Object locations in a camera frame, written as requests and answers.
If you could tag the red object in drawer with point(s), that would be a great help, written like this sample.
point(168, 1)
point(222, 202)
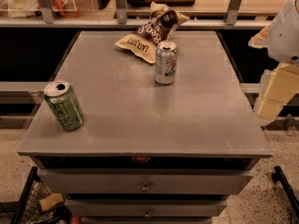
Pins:
point(139, 159)

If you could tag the black wire basket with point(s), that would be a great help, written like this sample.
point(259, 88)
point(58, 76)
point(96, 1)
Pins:
point(29, 210)

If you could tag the grey drawer cabinet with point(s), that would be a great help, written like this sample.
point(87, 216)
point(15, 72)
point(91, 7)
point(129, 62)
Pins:
point(201, 122)

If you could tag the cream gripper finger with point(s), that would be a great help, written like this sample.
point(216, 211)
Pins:
point(260, 40)
point(276, 89)

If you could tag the yellow sponge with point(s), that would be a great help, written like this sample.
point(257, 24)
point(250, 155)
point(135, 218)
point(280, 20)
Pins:
point(51, 201)

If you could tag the clear plastic box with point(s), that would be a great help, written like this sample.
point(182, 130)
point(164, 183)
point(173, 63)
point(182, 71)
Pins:
point(17, 9)

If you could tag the lower grey drawer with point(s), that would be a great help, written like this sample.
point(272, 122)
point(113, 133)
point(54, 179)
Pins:
point(145, 208)

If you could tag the black metal stand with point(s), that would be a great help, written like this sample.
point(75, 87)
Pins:
point(278, 176)

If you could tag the brown and yellow chip bag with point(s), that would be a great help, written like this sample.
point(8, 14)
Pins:
point(143, 42)

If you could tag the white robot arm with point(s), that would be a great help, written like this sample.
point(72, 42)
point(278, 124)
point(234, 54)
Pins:
point(283, 38)

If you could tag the grey drawer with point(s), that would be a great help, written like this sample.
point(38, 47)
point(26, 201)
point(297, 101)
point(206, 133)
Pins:
point(145, 208)
point(202, 182)

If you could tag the upper grey drawer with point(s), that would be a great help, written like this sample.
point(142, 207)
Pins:
point(202, 182)

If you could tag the green soda can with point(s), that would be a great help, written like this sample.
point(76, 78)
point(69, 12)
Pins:
point(63, 102)

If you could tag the silver 7up soda can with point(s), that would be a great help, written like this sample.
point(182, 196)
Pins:
point(166, 61)

